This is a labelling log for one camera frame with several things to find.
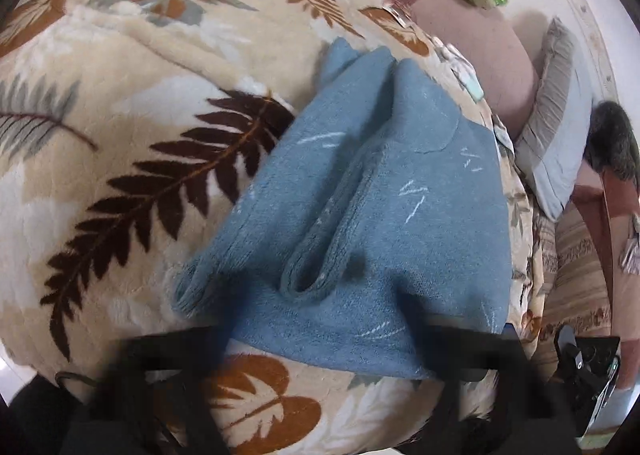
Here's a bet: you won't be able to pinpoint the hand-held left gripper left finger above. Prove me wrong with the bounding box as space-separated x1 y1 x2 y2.
60 327 236 455

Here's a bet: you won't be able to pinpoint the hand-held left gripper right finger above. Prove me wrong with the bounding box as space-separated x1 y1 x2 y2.
395 317 581 455

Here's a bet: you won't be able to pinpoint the blue knit sweater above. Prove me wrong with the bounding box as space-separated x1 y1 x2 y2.
172 37 513 382

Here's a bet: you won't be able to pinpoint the striped floral quilt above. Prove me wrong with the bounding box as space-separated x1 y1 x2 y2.
530 200 618 371

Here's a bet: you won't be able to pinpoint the light purple garment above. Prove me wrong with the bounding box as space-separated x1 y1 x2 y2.
620 215 640 278

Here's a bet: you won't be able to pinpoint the pink quilted cover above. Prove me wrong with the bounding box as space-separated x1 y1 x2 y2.
572 160 640 336

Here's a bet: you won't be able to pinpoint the small grey socks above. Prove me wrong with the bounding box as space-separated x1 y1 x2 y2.
492 115 515 156

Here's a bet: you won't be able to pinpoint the fur hood jacket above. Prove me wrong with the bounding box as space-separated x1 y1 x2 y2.
582 101 638 180

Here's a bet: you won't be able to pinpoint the grey-blue pillow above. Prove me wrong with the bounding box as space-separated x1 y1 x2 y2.
515 17 598 222

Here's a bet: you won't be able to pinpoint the leaf print fleece blanket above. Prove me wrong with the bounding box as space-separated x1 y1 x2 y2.
0 0 546 455

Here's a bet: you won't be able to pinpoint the white socks with teal cuff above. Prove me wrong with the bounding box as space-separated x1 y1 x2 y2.
440 46 485 102

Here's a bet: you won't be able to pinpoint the pink bed sheet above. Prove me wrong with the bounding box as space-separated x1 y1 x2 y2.
387 0 541 132

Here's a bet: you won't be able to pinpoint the small pink patterned sock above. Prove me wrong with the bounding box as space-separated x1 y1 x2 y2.
381 0 416 30

